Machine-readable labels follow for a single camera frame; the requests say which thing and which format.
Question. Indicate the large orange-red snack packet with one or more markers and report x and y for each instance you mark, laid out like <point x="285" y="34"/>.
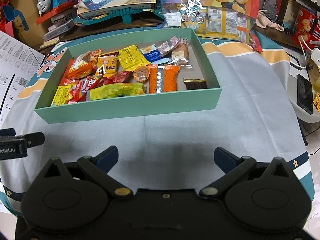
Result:
<point x="65" y="76"/>

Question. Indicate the white instruction sheet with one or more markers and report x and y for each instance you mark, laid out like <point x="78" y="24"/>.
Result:
<point x="15" y="75"/>

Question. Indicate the white power strip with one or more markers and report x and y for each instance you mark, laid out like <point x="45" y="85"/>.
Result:
<point x="316" y="57"/>

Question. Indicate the blue white snack packet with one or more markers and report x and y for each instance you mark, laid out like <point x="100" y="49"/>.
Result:
<point x="152" y="53"/>

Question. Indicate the green cardboard box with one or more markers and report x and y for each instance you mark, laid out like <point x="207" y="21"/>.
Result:
<point x="125" y="111"/>

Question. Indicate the orange snack packet silver seam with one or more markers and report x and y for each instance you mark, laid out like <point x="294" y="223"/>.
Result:
<point x="170" y="78"/>

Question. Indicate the plain red snack packet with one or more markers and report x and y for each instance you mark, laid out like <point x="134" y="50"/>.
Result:
<point x="117" y="78"/>

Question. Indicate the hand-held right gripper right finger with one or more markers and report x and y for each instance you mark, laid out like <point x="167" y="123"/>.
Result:
<point x="225" y="160"/>

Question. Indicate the pink cloth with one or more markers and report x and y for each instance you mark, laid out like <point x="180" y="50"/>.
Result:
<point x="270" y="21"/>

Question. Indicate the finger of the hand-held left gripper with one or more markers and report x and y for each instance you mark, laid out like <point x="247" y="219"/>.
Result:
<point x="7" y="132"/>
<point x="35" y="138"/>

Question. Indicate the black phone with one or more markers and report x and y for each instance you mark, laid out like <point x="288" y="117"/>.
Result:
<point x="305" y="95"/>

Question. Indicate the brown cardboard box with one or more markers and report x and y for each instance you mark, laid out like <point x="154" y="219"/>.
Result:
<point x="25" y="5"/>

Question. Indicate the yellow snack packet brown strip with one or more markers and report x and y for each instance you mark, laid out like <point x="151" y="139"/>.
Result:
<point x="107" y="65"/>

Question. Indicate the red biscuit box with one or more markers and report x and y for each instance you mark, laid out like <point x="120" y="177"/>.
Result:
<point x="306" y="27"/>

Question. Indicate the red white patterned snack packet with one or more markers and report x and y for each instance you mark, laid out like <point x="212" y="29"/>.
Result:
<point x="168" y="46"/>

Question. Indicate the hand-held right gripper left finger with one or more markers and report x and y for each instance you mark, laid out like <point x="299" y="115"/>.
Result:
<point x="108" y="158"/>

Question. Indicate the yellow wavy-line snack packet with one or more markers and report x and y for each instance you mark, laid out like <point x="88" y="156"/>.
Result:
<point x="131" y="57"/>

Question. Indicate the brown jelly cup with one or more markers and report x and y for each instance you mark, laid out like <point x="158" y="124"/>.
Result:
<point x="141" y="74"/>

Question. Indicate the clear orange peanut packet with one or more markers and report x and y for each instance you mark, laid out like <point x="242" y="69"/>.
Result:
<point x="82" y="66"/>

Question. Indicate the teal plastic toy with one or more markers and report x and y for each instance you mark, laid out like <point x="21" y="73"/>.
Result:
<point x="125" y="15"/>

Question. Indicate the clear-wrapped cake bar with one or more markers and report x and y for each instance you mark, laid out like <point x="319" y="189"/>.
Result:
<point x="181" y="52"/>

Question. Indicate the grey purple small box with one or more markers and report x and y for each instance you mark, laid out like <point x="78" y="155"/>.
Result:
<point x="58" y="27"/>

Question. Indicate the red snack packet colourful print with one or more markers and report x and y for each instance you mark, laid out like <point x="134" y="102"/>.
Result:
<point x="82" y="88"/>

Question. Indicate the long yellow-green snack packet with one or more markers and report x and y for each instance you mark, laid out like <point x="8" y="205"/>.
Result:
<point x="115" y="91"/>

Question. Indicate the large cartoon dog snack bag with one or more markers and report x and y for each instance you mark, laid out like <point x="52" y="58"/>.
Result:
<point x="212" y="2"/>

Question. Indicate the yellow snack packet red text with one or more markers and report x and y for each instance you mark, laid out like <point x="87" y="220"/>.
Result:
<point x="60" y="96"/>

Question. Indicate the brown gold snack packet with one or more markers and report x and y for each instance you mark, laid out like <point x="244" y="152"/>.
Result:
<point x="195" y="85"/>

